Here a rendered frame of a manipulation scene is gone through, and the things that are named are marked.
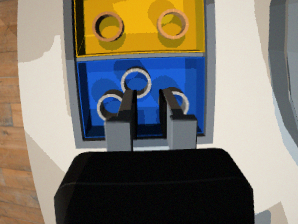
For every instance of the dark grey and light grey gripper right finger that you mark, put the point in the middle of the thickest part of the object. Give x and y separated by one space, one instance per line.
178 128

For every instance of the bronze bushing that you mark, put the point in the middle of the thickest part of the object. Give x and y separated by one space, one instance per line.
97 21
181 16

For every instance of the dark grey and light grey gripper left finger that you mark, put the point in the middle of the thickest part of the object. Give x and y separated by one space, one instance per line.
121 130

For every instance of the grey metal sleeve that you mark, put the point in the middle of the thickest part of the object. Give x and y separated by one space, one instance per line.
140 93
102 112
185 104

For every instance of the grey round turntable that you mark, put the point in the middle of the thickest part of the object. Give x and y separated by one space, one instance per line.
283 55

